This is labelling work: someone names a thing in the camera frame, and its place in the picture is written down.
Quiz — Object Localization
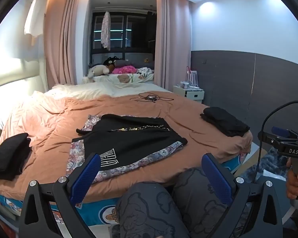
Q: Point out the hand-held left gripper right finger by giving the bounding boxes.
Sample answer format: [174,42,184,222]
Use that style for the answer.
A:
[201,153,284,238]

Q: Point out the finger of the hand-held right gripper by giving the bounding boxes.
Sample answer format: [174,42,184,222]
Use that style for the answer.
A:
[271,126,298,139]

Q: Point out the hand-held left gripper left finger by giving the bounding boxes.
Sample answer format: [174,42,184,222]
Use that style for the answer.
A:
[18,153,101,238]

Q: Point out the black shorts with white print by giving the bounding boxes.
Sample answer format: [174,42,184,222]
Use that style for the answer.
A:
[72,114,188,171]

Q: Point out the bear patterned pants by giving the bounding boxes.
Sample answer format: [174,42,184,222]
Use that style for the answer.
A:
[68,114,185,184]

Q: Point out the black knit pants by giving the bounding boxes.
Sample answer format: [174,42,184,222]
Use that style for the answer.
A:
[0,132,32,181]

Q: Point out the folded black pants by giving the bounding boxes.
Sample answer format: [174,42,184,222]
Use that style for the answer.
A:
[200,107,250,137]

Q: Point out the person's right hand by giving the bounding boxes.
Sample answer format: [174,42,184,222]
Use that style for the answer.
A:
[285,157,298,199]

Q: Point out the grey fluffy rug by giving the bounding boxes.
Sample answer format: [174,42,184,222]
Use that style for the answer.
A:
[235,147,292,187]

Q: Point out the person's right leg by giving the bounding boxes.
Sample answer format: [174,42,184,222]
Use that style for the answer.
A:
[172,167,239,238]

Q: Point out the person's leg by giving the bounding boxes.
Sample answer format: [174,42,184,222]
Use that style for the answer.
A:
[172,167,239,238]
[115,182,192,238]

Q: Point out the blue printed bed sheet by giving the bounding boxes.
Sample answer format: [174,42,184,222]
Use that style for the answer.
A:
[0,151,252,230]

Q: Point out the person's left leg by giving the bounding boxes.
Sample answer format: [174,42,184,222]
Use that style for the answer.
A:
[115,182,192,238]

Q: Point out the white nightstand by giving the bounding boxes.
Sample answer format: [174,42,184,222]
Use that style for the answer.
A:
[173,84,204,104]

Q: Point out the brown bed blanket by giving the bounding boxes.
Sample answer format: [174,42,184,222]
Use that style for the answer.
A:
[0,90,254,201]

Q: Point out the white power strip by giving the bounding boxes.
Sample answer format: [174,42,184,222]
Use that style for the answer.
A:
[180,82,203,91]

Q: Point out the bear print pillow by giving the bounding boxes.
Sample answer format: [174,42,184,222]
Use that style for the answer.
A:
[93,73,154,85]

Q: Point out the beige teddy bear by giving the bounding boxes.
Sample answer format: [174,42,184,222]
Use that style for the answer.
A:
[86,64,110,83]

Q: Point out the cream padded headboard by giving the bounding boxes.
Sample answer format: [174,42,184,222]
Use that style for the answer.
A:
[0,58,48,152]

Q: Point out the pink plush cloth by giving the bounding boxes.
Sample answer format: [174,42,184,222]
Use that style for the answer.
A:
[112,66,137,75]

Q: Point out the black plush toy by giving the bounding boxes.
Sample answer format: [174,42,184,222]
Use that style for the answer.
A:
[103,57,130,74]

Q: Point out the hanging patterned garment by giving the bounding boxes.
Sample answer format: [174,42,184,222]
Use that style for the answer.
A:
[101,10,112,51]

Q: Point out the dark window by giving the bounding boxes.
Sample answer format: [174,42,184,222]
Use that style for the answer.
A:
[89,0,156,66]

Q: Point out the hanging white cloth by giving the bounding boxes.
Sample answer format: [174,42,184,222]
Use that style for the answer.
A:
[24,0,49,46]

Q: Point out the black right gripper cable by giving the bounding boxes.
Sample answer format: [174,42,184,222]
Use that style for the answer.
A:
[253,101,298,189]

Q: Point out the white right gripper cable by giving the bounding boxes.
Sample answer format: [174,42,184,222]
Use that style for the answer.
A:
[285,200,298,225]

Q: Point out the black cable with device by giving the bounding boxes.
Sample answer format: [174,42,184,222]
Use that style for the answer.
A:
[130,92,174,104]

